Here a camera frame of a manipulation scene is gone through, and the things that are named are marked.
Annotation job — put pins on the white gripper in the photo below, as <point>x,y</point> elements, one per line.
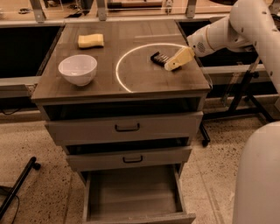
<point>197,43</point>

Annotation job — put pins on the dark rxbar chocolate bar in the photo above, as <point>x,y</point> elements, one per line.
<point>164,61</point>

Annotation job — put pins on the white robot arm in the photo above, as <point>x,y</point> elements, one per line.
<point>257,191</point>

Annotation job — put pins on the wooden drawer cabinet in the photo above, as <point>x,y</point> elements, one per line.
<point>127,82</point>

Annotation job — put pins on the open bottom drawer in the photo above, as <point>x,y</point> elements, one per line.
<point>141,195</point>

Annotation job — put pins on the black side table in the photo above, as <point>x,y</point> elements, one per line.
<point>241,63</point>

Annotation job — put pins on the yellow sponge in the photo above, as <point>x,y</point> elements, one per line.
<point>92,40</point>

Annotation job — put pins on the white ceramic bowl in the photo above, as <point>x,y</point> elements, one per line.
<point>78,69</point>

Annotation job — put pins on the black stand leg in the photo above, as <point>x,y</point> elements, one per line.
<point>11,192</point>

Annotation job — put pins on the middle drawer with handle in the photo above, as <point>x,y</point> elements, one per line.
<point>128,159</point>

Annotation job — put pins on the drawer with handle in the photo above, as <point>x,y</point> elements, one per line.
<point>128,159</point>
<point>124,128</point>

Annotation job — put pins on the top drawer with handle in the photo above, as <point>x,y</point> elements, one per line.
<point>124,128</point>

